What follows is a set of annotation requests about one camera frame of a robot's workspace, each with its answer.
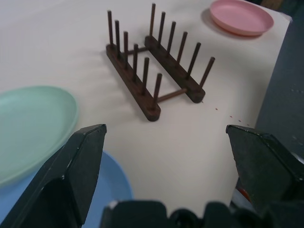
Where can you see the dark wooden dish rack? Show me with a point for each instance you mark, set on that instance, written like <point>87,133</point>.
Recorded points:
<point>133,88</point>

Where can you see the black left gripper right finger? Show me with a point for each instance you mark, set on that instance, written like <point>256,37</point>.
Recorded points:
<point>263,166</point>

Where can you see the pink plastic plate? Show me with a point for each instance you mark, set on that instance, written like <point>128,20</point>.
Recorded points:
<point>240,17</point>

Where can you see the blue plastic plate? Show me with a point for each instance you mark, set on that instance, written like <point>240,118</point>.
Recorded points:
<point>111,180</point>

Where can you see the green plastic plate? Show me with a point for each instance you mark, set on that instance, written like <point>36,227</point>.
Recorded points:
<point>31,123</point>

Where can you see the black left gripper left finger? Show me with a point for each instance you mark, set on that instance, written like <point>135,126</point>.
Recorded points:
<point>66,180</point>

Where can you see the red and white object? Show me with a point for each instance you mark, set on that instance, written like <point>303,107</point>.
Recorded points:
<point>243,193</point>

